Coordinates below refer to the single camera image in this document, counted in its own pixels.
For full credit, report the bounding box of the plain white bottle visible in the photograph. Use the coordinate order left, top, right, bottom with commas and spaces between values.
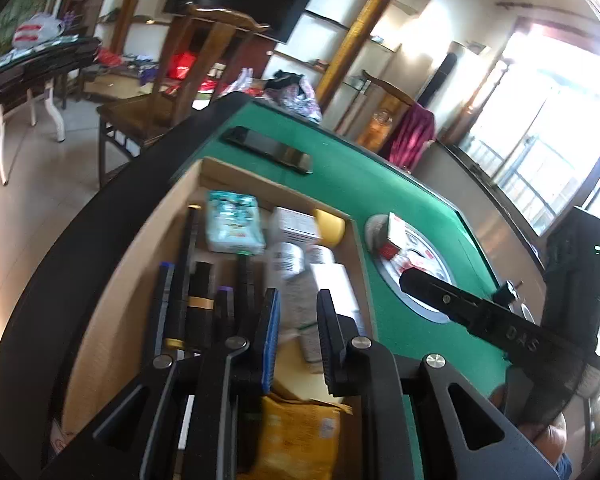
305, 244, 336, 267

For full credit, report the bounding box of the person's right hand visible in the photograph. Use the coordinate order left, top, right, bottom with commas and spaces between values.
487, 384, 568, 461

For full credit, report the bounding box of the green tissue pack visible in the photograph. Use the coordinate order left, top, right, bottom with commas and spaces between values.
205, 190, 267, 254

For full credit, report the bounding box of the black smartphone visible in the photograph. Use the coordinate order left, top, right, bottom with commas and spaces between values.
220, 126, 314, 176

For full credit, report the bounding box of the black pen gold band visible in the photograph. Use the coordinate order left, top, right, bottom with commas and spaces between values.
187, 261, 216, 353

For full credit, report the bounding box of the purple capped pen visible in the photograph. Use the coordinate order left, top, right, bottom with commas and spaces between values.
215, 285, 236, 348

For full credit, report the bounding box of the black pen yellow tip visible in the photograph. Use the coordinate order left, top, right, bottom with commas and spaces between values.
162, 205, 201, 351

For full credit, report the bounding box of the window with wooden frame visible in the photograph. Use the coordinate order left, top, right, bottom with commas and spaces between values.
445, 17, 600, 241

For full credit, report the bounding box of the small grey box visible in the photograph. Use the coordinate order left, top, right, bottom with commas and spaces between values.
269, 206, 322, 246

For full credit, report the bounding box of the pile of floral clothes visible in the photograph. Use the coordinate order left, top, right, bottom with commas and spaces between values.
262, 71, 323, 123

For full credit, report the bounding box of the shallow cardboard box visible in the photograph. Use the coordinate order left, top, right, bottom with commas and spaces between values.
57, 156, 376, 461

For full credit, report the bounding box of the green capped black marker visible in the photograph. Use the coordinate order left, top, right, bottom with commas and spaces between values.
235, 255, 256, 336

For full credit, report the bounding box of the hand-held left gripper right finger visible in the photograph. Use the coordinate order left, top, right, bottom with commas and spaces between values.
317, 289, 561, 480

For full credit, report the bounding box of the red white small packet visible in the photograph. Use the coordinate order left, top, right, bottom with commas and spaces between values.
397, 247, 433, 268

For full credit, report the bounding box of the white bottle printed label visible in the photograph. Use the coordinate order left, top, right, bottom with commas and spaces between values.
264, 241, 327, 363

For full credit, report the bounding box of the amber plastic packet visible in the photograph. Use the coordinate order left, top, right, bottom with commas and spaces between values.
257, 392, 353, 480

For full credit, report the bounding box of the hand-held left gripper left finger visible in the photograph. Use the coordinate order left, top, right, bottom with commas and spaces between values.
94, 287, 281, 480

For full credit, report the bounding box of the round grey table centre panel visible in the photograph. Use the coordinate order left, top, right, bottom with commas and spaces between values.
364, 212, 481, 326

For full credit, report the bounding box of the dark wooden armchair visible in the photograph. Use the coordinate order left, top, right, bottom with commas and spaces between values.
97, 2, 271, 186

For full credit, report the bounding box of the white charger box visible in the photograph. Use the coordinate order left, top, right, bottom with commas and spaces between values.
310, 262, 366, 336

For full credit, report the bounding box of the black binder clip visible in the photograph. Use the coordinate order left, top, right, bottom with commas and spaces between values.
497, 280, 525, 306

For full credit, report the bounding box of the carved wooden chair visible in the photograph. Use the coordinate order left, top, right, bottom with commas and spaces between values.
347, 70, 436, 166

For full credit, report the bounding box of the yellow tape roll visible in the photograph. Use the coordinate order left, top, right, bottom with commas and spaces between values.
314, 207, 348, 247

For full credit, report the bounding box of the white red plastic bag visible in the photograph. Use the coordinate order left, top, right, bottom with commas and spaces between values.
11, 12, 66, 51

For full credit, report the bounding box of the blue capped black marker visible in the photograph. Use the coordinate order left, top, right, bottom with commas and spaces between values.
147, 260, 177, 361

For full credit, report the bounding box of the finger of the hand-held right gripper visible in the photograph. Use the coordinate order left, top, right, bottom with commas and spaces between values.
399, 267, 547, 362

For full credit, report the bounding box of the shiny patterned gift bag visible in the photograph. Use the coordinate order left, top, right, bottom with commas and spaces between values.
220, 67, 256, 98

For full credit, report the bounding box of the red white small box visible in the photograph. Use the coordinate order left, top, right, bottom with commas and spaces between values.
377, 211, 406, 261

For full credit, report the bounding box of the white legged folding table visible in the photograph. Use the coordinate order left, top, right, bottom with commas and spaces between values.
0, 37, 101, 186

